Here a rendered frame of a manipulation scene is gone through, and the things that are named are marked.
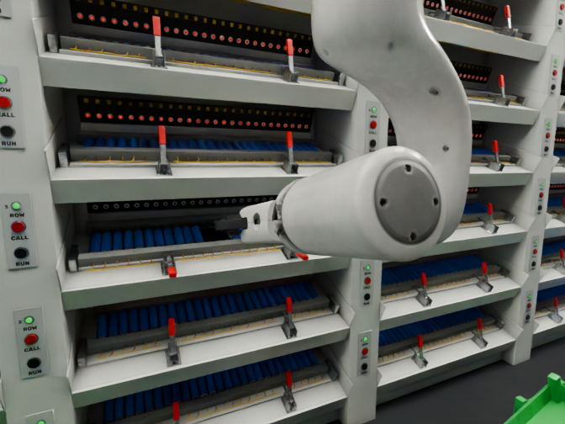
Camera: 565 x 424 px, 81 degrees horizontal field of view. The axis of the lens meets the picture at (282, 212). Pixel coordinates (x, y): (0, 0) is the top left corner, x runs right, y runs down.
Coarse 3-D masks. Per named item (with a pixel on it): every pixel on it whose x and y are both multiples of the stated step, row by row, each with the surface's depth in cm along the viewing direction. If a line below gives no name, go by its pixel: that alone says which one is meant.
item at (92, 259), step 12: (228, 240) 74; (240, 240) 75; (96, 252) 63; (108, 252) 64; (120, 252) 65; (132, 252) 65; (144, 252) 66; (156, 252) 67; (180, 252) 69; (192, 252) 70; (204, 252) 71; (240, 252) 73; (252, 252) 74; (84, 264) 62; (96, 264) 63; (144, 264) 65
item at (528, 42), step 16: (432, 0) 101; (448, 0) 103; (464, 0) 105; (432, 16) 90; (448, 16) 85; (464, 16) 108; (480, 16) 110; (432, 32) 84; (448, 32) 86; (464, 32) 88; (480, 32) 90; (496, 32) 101; (512, 32) 96; (528, 32) 106; (544, 32) 102; (480, 48) 92; (496, 48) 94; (512, 48) 97; (528, 48) 99; (544, 48) 101
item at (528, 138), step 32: (512, 0) 110; (544, 0) 101; (512, 64) 111; (544, 64) 102; (512, 128) 112; (544, 160) 108; (480, 192) 124; (512, 192) 113; (544, 224) 113; (512, 256) 114; (512, 320) 116; (512, 352) 116
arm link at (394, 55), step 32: (320, 0) 25; (352, 0) 23; (384, 0) 23; (416, 0) 24; (320, 32) 26; (352, 32) 24; (384, 32) 24; (416, 32) 24; (352, 64) 27; (384, 64) 26; (416, 64) 26; (448, 64) 26; (384, 96) 31; (416, 96) 28; (448, 96) 27; (416, 128) 31; (448, 128) 29; (448, 160) 29; (448, 192) 29; (448, 224) 30
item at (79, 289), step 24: (96, 216) 72; (120, 216) 74; (144, 216) 76; (72, 240) 69; (72, 264) 61; (192, 264) 68; (216, 264) 70; (240, 264) 71; (264, 264) 72; (288, 264) 75; (312, 264) 78; (336, 264) 81; (72, 288) 58; (96, 288) 59; (120, 288) 61; (144, 288) 63; (168, 288) 65; (192, 288) 68
